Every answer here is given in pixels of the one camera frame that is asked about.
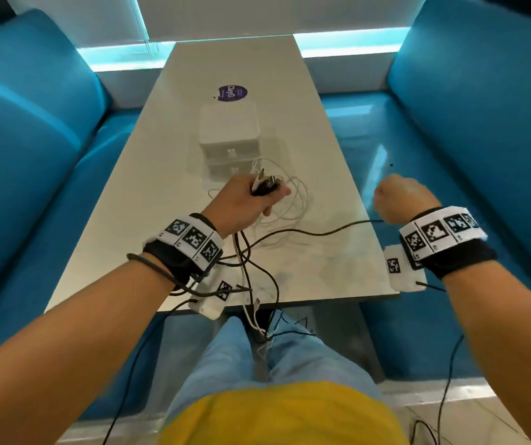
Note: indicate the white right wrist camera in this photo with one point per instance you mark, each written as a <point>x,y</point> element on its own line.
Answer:
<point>407,278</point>

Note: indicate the white box with drawers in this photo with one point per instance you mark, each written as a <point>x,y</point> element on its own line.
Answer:
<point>228,122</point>

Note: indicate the blue leather sofa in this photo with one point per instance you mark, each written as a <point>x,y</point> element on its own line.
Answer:
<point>24,157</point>
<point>469,134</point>

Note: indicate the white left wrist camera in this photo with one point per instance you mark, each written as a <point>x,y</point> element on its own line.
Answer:
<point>207,308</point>

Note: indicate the person's left hand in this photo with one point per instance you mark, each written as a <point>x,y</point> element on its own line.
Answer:
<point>237,203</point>

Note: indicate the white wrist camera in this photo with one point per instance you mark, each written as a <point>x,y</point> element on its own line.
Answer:
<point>407,278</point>
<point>207,308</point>

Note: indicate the person's yellow shirt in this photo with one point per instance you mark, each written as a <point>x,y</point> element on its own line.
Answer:
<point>284,417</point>

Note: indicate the black marker-tagged left wristband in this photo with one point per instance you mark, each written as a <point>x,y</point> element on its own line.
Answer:
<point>173,261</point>

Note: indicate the white table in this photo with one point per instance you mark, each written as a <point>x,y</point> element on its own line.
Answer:
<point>237,60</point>

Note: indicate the person's right forearm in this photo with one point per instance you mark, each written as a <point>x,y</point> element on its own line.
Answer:
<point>511,329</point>

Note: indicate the person's right hand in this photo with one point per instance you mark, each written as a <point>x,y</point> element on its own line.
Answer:
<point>404,199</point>

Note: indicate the black marker-tagged right wristband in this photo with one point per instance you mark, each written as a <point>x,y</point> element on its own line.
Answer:
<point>460,261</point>

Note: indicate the cyan vertical wall light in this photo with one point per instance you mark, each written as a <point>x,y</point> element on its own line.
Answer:
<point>139,18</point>

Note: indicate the round purple sticker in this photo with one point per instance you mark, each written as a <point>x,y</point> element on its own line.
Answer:
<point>233,92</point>

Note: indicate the person's blue jeans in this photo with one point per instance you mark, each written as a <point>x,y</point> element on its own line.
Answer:
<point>228,361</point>

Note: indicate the black marker-tagged wristband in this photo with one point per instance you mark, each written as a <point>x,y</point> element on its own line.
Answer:
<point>460,261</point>
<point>173,261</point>

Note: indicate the cyan light strip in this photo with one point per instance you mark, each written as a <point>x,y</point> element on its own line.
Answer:
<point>117,55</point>

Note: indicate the person's left forearm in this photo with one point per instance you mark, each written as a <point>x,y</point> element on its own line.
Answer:
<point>61,347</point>

